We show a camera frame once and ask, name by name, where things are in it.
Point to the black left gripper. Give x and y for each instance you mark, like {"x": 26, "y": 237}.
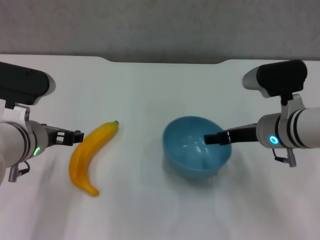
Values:
{"x": 51, "y": 136}

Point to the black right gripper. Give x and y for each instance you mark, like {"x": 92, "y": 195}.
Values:
{"x": 245, "y": 136}

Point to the yellow plastic banana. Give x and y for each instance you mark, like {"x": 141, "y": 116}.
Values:
{"x": 82, "y": 160}

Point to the blue plastic bowl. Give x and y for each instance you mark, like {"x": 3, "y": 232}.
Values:
{"x": 187, "y": 162}

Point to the white left camera mount bracket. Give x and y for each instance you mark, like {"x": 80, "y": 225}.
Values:
{"x": 17, "y": 113}

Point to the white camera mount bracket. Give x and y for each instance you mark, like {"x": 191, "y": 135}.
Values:
{"x": 17, "y": 113}
{"x": 296, "y": 103}

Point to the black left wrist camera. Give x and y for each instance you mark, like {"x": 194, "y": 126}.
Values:
{"x": 22, "y": 82}

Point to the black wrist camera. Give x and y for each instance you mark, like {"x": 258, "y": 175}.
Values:
{"x": 277, "y": 77}
{"x": 22, "y": 82}

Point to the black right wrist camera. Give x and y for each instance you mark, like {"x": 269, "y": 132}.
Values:
{"x": 277, "y": 77}

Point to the white right camera mount bracket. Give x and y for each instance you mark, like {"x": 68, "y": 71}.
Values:
{"x": 296, "y": 103}

